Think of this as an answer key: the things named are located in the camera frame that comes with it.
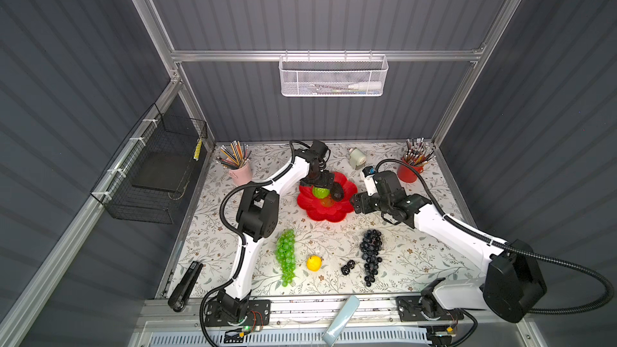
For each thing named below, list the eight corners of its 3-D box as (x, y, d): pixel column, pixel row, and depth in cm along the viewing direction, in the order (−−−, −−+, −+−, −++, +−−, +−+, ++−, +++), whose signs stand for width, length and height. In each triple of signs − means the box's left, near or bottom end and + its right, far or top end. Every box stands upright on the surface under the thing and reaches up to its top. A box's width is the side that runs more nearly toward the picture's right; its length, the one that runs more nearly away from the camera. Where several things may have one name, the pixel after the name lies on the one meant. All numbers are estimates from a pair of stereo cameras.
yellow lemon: (306, 271, 83) (306, 267, 80) (307, 260, 86) (306, 255, 82) (321, 271, 83) (321, 267, 80) (321, 260, 86) (321, 255, 82)
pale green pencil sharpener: (356, 172, 111) (358, 162, 106) (345, 160, 116) (347, 149, 111) (365, 168, 113) (367, 158, 107) (353, 156, 118) (355, 145, 112)
